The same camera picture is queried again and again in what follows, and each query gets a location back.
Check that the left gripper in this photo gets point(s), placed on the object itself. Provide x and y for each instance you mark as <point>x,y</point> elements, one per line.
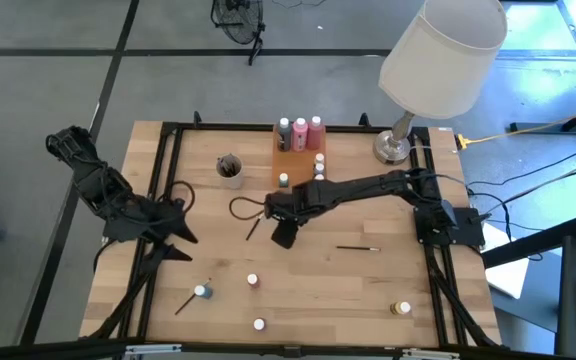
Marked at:
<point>163,220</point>

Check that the small magenta paint bottle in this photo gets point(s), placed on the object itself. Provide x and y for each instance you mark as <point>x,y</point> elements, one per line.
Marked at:
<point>259,324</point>

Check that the large black paint bottle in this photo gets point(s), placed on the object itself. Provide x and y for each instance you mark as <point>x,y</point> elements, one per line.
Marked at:
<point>284,136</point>

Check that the large pink paint bottle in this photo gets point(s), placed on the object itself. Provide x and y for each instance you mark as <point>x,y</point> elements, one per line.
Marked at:
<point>300,135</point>

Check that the black beam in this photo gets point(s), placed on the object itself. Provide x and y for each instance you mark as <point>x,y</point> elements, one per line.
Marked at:
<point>533,245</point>

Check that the small green paint bottle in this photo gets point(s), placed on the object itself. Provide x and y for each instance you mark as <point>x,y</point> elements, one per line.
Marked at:
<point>283,179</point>

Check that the small blue paint bottle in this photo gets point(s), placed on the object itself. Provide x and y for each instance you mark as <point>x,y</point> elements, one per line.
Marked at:
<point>203,291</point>

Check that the silver table lamp white shade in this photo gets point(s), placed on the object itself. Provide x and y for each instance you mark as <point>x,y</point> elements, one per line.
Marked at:
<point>443,60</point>

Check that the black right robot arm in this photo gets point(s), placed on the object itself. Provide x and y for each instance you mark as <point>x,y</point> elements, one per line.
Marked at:
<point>368,187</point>

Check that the silver bracket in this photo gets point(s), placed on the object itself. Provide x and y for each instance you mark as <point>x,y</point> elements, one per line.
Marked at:
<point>153,349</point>
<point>430,354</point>

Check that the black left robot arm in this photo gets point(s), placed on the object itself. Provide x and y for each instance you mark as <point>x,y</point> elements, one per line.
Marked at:
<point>103,195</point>

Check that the black floor fan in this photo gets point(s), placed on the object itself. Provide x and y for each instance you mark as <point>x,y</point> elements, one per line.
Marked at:
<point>238,20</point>

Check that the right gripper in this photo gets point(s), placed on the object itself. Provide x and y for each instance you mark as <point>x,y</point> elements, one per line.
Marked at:
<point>293,205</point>

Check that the large red paint bottle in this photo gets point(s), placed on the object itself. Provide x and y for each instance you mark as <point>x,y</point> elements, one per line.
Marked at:
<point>315,134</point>

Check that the black table frame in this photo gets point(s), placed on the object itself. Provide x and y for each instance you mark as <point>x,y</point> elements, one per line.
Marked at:
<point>218,128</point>

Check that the white sheet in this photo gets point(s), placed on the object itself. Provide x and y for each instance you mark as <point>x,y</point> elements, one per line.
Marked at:
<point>505,275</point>

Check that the black overhead crossbar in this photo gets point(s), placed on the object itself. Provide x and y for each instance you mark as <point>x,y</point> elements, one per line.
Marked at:
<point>288,351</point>

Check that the white cup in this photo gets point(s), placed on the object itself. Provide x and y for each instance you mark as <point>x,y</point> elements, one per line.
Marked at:
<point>231,181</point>

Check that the small ochre paint bottle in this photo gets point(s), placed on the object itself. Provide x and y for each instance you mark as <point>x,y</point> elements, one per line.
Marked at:
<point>319,158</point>
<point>401,308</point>

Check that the small scarlet paint bottle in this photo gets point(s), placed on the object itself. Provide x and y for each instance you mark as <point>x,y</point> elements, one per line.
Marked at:
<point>253,279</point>

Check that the orange translucent plastic bin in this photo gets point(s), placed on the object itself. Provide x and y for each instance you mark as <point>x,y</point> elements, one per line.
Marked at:
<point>293,167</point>

